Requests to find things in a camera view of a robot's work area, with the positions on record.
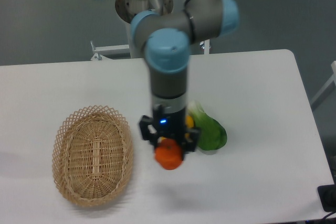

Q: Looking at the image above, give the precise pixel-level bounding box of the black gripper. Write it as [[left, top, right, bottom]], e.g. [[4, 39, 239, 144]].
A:
[[139, 104, 201, 160]]

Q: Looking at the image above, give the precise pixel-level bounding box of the orange toy fruit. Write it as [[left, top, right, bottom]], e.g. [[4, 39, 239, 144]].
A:
[[154, 138, 183, 170]]

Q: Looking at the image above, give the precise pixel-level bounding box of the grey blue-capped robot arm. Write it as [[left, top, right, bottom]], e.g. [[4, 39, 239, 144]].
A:
[[128, 0, 239, 158]]

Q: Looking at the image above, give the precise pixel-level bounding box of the woven wicker oval basket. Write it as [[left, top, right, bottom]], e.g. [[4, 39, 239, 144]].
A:
[[52, 105, 133, 207]]

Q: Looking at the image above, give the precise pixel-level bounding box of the yellow toy mango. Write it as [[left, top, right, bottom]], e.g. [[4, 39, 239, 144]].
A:
[[185, 115, 194, 140]]

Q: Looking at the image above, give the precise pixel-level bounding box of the green toy bok choy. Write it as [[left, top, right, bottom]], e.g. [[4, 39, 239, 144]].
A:
[[187, 101, 227, 151]]

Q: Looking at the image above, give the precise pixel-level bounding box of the black device at table corner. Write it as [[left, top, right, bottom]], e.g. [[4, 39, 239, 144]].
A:
[[317, 184, 335, 212]]

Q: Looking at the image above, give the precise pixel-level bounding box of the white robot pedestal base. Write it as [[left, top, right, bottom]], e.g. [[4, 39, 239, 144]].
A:
[[90, 0, 212, 61]]

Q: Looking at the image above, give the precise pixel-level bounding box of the white frame at right edge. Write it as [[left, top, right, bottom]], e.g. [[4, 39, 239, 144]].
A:
[[310, 61, 335, 111]]

